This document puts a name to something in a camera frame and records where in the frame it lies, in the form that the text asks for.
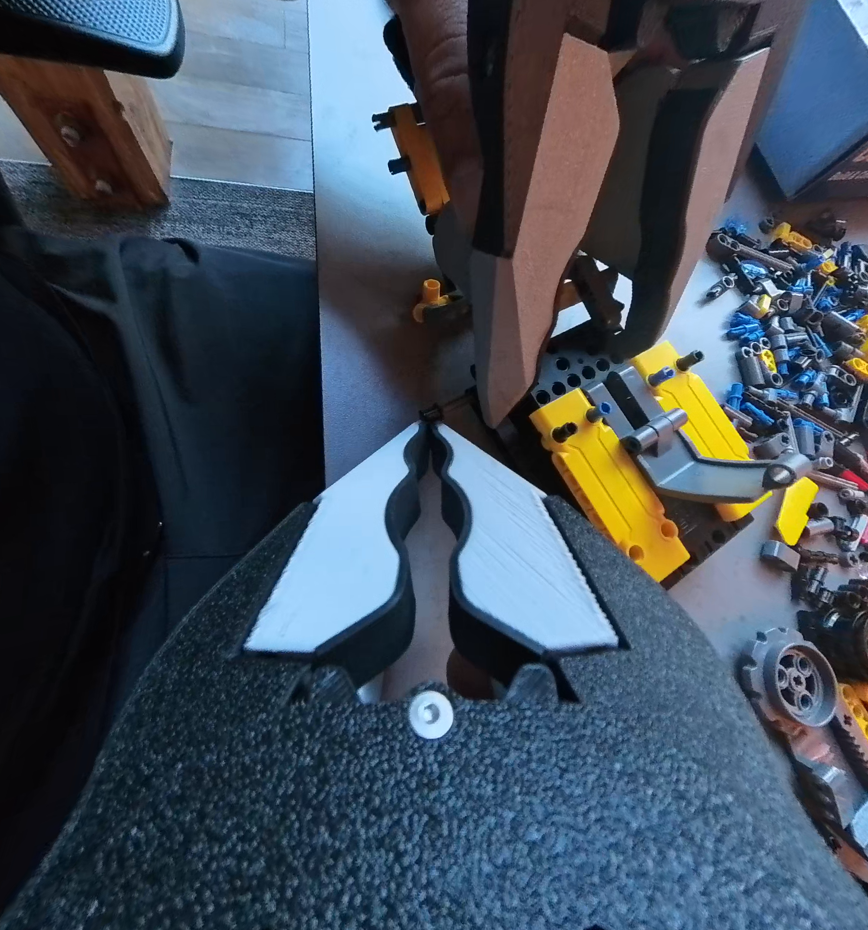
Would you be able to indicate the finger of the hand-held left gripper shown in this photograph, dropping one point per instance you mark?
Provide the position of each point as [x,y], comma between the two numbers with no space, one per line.
[724,131]
[557,181]

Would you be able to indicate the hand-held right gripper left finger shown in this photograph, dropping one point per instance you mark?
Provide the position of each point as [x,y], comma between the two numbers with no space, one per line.
[332,567]

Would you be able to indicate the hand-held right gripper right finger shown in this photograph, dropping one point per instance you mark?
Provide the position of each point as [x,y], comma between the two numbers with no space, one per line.
[528,567]

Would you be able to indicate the yellow black brick vehicle model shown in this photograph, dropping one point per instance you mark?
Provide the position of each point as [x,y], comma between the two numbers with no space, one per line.
[601,465]

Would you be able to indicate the grey desk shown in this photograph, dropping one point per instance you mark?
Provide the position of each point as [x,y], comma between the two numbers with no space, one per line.
[376,218]

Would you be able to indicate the person's left hand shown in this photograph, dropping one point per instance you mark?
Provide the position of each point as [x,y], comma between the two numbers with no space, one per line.
[441,94]

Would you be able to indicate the blue cardboard box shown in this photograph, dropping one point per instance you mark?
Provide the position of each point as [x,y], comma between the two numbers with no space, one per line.
[819,94]

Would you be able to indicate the pile of small brick parts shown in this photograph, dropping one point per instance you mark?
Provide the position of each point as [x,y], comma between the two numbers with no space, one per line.
[804,341]

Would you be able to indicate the small grey brick connector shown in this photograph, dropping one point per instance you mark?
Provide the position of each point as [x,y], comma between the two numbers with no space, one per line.
[779,553]

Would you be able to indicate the person's dark clothed lap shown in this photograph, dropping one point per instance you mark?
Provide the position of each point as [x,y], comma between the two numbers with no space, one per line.
[114,436]

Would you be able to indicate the yellow curved brick panel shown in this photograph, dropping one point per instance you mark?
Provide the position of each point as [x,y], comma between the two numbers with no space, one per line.
[797,508]

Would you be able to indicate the grey toothed brick wheel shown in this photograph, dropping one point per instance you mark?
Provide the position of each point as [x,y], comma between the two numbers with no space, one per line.
[794,679]

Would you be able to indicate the black brick tyre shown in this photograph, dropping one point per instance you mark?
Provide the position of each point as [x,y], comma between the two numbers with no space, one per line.
[863,646]

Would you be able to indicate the wooden table leg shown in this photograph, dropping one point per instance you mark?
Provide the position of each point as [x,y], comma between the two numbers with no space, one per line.
[78,131]

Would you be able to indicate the black office chair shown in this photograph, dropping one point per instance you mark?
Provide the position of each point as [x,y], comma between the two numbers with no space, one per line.
[78,29]

